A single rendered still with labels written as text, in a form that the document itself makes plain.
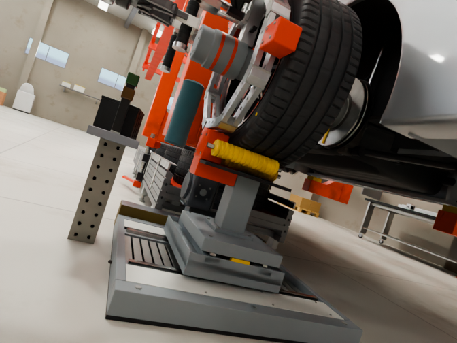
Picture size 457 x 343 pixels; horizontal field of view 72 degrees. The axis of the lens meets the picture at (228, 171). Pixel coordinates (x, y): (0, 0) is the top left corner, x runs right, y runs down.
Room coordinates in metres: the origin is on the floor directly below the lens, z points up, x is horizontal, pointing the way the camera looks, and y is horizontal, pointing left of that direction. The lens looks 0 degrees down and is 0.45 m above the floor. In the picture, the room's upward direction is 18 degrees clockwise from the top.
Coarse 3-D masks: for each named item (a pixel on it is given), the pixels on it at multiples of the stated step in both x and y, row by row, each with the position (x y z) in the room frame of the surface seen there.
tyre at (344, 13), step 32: (288, 0) 1.06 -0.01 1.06; (320, 0) 0.97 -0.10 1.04; (320, 32) 0.92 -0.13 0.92; (352, 32) 0.99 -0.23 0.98; (288, 64) 0.91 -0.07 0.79; (320, 64) 0.93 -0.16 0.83; (352, 64) 0.96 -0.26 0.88; (224, 96) 1.44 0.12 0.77; (288, 96) 0.94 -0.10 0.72; (320, 96) 0.96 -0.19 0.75; (256, 128) 1.00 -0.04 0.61; (288, 128) 1.00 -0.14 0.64; (320, 128) 1.01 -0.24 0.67; (288, 160) 1.14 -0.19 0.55
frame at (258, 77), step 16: (272, 0) 0.93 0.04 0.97; (272, 16) 0.93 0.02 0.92; (288, 16) 0.94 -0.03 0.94; (240, 32) 1.35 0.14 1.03; (256, 48) 0.94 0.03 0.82; (256, 64) 0.93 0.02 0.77; (272, 64) 0.94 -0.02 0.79; (224, 80) 1.41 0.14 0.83; (256, 80) 0.94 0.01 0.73; (208, 96) 1.37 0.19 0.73; (240, 96) 0.98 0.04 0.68; (256, 96) 0.98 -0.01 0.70; (208, 112) 1.30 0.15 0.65; (224, 112) 1.05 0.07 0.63; (240, 112) 1.03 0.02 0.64; (224, 128) 1.08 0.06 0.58
